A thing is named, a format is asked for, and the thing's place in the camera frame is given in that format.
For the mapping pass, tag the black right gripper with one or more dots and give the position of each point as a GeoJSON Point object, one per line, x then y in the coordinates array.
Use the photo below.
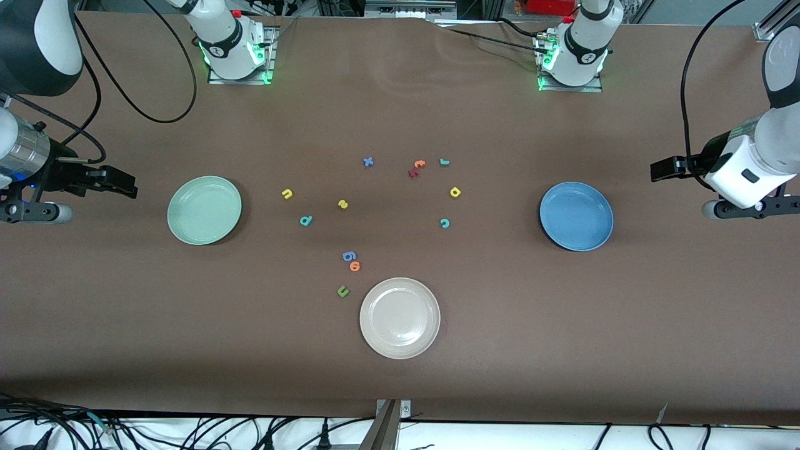
{"type": "Point", "coordinates": [64, 173]}

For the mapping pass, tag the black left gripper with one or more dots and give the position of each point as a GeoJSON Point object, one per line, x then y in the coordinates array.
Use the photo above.
{"type": "Point", "coordinates": [695, 165]}

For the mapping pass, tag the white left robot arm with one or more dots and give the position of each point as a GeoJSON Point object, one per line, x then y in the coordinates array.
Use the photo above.
{"type": "Point", "coordinates": [731, 169]}

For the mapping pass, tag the mint green plate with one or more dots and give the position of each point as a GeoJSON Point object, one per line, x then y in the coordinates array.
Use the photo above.
{"type": "Point", "coordinates": [204, 210]}

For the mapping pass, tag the blue plate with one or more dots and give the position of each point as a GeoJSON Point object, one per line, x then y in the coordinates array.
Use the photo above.
{"type": "Point", "coordinates": [576, 216]}

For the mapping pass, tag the brown table cover sheet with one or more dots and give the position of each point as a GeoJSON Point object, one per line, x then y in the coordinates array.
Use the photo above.
{"type": "Point", "coordinates": [125, 312]}

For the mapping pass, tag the red box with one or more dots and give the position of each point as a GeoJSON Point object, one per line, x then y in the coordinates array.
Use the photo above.
{"type": "Point", "coordinates": [550, 5]}

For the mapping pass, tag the beige plate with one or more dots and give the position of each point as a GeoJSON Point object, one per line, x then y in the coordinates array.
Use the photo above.
{"type": "Point", "coordinates": [400, 318]}

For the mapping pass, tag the grey equipment box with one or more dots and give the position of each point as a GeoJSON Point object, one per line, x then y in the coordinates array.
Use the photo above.
{"type": "Point", "coordinates": [409, 7]}

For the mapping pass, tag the dark metal bar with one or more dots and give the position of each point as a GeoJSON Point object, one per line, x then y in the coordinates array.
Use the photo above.
{"type": "Point", "coordinates": [381, 434]}

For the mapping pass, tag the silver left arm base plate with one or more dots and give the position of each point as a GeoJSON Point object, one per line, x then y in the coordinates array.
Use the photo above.
{"type": "Point", "coordinates": [594, 88]}

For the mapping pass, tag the aluminium frame profile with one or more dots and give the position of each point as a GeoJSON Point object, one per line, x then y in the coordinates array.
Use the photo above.
{"type": "Point", "coordinates": [765, 30]}

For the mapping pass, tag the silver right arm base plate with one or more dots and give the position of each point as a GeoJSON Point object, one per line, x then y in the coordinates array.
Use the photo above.
{"type": "Point", "coordinates": [272, 56]}

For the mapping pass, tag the silver table edge bracket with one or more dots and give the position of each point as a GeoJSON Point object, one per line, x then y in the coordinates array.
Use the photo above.
{"type": "Point", "coordinates": [405, 407]}

